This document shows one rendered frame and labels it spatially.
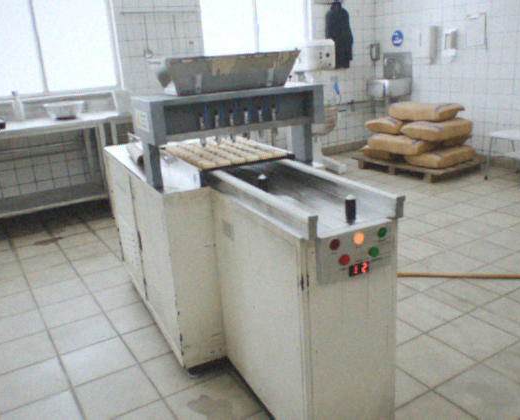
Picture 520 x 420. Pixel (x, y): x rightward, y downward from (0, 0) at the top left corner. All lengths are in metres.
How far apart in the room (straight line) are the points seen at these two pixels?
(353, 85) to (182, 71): 4.94
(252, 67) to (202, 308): 0.98
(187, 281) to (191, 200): 0.33
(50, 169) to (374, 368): 4.03
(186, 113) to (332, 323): 0.97
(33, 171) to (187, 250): 3.31
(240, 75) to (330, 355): 1.09
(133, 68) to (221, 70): 3.35
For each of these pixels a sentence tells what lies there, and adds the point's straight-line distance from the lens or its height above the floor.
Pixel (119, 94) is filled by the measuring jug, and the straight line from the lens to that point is 4.67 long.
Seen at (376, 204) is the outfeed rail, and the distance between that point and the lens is 1.56.
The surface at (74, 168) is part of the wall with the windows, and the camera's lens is 5.22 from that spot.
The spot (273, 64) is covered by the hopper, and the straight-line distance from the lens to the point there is 2.08.
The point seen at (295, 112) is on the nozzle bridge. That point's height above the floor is 1.07.
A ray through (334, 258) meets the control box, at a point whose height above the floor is 0.77.
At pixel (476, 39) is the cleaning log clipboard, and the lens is 5.95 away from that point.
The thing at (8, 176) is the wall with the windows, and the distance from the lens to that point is 5.14.
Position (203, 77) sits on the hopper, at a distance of 1.98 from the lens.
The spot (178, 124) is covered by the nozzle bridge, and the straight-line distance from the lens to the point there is 1.98.
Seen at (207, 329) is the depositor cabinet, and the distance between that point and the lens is 2.18.
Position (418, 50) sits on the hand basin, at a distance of 6.31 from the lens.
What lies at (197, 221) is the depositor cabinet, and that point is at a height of 0.71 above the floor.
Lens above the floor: 1.32
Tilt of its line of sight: 17 degrees down
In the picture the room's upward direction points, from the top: 4 degrees counter-clockwise
